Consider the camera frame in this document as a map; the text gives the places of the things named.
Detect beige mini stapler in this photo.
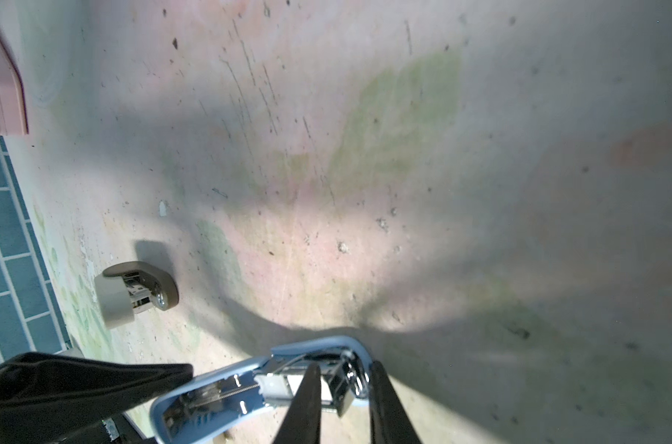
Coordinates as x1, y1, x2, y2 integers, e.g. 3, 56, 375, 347
94, 261, 180, 329

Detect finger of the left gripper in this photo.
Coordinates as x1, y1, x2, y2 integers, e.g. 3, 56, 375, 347
0, 351, 194, 443

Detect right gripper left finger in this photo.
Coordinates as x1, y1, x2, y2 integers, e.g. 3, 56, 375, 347
273, 364, 321, 444

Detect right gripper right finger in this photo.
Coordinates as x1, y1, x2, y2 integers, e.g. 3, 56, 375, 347
369, 361, 421, 444

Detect blue mini stapler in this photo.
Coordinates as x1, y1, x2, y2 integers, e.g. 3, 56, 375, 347
149, 336, 373, 443

